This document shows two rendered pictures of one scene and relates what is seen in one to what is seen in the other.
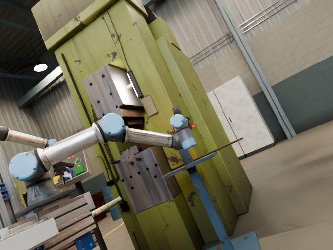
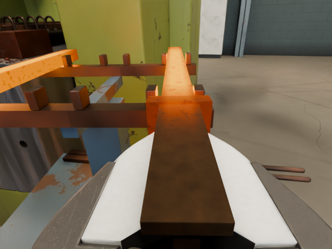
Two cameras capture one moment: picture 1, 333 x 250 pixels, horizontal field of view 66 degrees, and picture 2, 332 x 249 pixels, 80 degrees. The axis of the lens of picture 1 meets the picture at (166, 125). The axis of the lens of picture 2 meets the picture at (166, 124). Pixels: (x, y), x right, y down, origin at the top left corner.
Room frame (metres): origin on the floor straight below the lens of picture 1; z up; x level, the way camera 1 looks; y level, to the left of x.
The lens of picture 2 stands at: (1.56, -0.10, 1.00)
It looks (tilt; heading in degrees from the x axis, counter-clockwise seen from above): 28 degrees down; 352
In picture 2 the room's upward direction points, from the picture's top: 2 degrees counter-clockwise
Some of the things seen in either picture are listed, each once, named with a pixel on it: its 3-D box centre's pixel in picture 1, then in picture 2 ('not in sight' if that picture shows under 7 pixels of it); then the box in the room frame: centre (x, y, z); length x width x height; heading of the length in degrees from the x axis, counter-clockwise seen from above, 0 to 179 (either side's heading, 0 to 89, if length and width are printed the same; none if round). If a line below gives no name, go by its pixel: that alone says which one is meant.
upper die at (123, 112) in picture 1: (124, 116); not in sight; (2.42, 0.34, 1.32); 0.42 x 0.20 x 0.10; 160
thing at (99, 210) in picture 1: (107, 206); not in sight; (2.26, 0.76, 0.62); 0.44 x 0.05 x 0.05; 160
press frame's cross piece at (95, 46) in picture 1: (107, 51); not in sight; (2.55, 0.24, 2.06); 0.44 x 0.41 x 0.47; 160
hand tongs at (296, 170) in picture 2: (205, 155); (176, 164); (1.95, -0.17, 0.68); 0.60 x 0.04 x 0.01; 72
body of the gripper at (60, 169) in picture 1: (59, 167); not in sight; (2.06, 0.94, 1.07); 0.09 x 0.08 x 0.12; 141
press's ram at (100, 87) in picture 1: (118, 92); not in sight; (2.41, 0.30, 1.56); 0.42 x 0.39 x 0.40; 160
